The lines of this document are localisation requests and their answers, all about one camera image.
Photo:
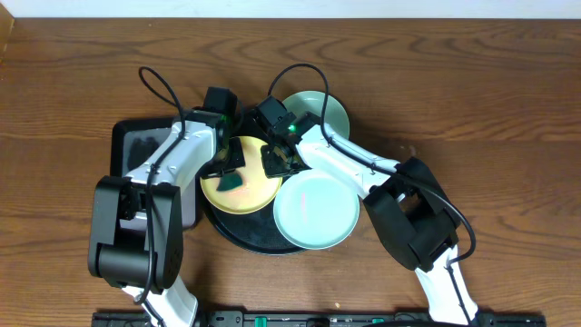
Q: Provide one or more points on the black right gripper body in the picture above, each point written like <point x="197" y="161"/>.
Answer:
<point x="275" y="166"/>

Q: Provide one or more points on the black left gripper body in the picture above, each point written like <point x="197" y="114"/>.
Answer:
<point x="235" y="159"/>

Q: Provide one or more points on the green yellow sponge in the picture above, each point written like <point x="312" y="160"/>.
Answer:
<point x="229" y="181"/>

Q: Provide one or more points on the yellow plate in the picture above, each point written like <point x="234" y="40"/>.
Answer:
<point x="256" y="189"/>

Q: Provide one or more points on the mint green front plate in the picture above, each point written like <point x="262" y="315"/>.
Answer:
<point x="314" y="211"/>

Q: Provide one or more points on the mint green plate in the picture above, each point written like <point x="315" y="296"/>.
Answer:
<point x="314" y="211"/>
<point x="312" y="101"/>

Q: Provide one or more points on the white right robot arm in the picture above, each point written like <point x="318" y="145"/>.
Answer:
<point x="410" y="213"/>

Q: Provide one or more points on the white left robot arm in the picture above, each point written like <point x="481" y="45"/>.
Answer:
<point x="136" y="241"/>

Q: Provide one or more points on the black round tray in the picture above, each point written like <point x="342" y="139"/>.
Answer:
<point x="255" y="232"/>

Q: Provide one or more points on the black rectangular tray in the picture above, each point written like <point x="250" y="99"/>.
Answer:
<point x="135" y="146"/>

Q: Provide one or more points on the mint green rear plate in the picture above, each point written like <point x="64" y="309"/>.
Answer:
<point x="312" y="101"/>

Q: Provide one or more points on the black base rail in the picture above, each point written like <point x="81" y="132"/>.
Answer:
<point x="402" y="319"/>

